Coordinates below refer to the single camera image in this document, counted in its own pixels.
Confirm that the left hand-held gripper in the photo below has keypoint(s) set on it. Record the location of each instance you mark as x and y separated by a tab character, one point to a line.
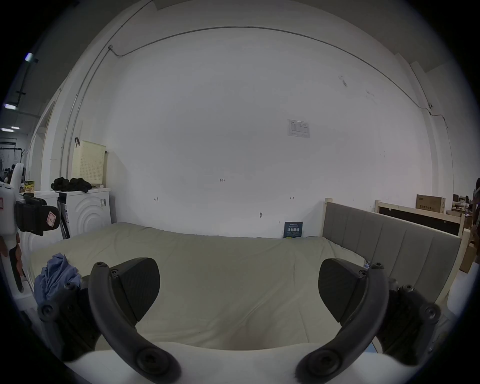
6	210

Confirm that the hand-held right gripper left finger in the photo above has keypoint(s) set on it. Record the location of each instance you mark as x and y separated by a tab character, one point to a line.
112	330

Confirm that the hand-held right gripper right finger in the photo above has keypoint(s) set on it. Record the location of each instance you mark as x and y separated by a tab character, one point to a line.
369	318

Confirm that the person's left hand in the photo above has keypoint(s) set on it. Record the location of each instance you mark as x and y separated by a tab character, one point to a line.
3	245

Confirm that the white washing machine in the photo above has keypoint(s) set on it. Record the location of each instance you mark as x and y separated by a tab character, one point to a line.
88	212

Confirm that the blue garment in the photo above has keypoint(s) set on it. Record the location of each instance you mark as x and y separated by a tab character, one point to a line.
54	273

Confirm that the grey padded headboard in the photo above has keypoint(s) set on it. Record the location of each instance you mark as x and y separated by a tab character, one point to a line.
393	243

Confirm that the dark blue book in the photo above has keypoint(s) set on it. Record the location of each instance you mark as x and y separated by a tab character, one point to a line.
294	229

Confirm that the bed with pale green sheet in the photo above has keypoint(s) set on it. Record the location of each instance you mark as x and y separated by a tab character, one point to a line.
225	281

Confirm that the brown carton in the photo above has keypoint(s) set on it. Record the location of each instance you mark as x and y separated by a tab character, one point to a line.
430	202

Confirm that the white paper notice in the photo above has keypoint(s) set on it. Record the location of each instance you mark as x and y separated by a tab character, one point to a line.
299	128

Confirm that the wooden crate frame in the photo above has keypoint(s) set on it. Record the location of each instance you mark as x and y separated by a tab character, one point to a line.
420	219

